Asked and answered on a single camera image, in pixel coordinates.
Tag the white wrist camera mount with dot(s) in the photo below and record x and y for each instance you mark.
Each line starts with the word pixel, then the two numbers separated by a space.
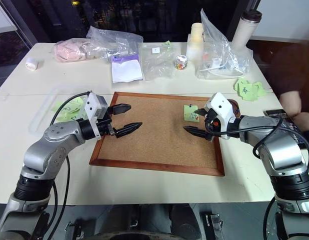
pixel 223 105
pixel 93 106

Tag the small brown dish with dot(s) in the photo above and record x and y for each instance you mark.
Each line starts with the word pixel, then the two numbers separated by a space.
pixel 233 103

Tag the green note with writing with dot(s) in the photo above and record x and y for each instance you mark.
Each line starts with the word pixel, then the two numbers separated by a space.
pixel 245 91

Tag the person's bare forearm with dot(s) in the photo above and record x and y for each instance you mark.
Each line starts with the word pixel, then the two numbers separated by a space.
pixel 290 102

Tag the large clear bag with items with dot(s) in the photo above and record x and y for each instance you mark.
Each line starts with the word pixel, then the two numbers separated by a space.
pixel 219 57

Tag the green sticky note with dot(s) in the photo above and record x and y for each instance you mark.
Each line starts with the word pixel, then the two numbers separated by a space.
pixel 189 113

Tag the pink cloth in bag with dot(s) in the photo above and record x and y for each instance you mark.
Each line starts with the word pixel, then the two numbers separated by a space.
pixel 67 51

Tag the stacked cream plastic cups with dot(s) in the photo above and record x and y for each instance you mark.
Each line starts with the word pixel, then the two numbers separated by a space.
pixel 195 40

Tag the crumpled clear plastic bag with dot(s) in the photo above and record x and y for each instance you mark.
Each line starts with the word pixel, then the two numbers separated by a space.
pixel 114 41

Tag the flat clear zip bag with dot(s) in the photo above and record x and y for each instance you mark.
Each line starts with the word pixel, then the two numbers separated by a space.
pixel 157 62

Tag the dark rounded robot base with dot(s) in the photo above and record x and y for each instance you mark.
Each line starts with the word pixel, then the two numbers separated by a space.
pixel 144 225

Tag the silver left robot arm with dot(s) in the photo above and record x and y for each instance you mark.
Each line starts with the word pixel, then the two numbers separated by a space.
pixel 57 135

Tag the white tape roll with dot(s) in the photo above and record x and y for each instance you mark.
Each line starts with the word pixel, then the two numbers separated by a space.
pixel 32 63

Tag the black electronic device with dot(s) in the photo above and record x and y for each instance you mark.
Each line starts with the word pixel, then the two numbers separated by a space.
pixel 274 113

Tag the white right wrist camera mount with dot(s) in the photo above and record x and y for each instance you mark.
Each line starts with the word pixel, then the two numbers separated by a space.
pixel 223 105

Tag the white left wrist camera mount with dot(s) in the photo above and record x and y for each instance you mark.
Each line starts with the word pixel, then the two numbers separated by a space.
pixel 93 106

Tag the small jar of pins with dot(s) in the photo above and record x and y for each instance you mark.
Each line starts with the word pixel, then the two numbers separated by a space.
pixel 181 63

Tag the white paper pack purple header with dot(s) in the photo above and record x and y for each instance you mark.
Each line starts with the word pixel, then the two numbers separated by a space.
pixel 125 70

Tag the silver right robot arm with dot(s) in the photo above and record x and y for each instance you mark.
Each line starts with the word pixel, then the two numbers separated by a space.
pixel 277 147

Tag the wood-framed cork board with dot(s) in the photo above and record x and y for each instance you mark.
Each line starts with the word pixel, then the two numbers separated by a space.
pixel 157 135

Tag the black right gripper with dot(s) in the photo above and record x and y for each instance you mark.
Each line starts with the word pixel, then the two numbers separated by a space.
pixel 212 121

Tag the person's dark shirt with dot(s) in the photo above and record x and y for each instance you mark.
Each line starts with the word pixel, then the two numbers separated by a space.
pixel 294 65

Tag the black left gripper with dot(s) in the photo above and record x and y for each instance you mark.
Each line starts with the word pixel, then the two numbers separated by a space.
pixel 105 128

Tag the clear plastic tray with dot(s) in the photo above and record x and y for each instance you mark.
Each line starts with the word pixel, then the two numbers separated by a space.
pixel 42 112

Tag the metal bracket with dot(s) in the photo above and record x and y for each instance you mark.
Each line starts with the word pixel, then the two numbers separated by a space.
pixel 213 225

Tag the white tumbler dark lid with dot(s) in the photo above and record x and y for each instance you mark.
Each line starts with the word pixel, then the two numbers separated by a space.
pixel 244 30

